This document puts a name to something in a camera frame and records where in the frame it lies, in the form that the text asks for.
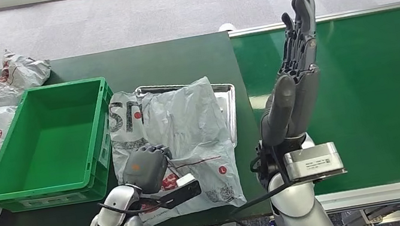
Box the white conveyor end cap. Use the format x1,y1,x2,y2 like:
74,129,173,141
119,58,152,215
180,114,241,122
217,21,238,34

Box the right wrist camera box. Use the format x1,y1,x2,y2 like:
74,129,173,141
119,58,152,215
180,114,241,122
282,140,348,186

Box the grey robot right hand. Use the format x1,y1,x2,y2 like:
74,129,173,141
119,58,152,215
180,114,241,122
239,0,337,149

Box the grey plastic mailer package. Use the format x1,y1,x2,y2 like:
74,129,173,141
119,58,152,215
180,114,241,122
101,73,250,226

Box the green plastic crate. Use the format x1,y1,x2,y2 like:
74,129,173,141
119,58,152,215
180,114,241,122
0,75,129,217

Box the green conveyor belt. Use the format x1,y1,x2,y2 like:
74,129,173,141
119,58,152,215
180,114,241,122
228,8,400,206

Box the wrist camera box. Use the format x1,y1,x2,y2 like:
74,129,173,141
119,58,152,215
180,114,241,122
156,171,204,211
282,140,348,186

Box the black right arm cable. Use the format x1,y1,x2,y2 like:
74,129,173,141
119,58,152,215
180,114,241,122
227,181,299,226

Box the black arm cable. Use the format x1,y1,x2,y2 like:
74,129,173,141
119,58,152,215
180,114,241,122
227,181,299,226
96,193,165,221

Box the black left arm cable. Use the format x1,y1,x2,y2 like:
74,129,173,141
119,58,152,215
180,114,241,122
96,193,165,221

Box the electronic scale with steel tray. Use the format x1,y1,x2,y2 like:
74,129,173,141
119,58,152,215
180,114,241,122
134,71,245,162

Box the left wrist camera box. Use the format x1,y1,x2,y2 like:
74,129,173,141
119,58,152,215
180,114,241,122
156,171,204,211

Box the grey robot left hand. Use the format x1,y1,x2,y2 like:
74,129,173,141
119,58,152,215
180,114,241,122
118,142,178,198

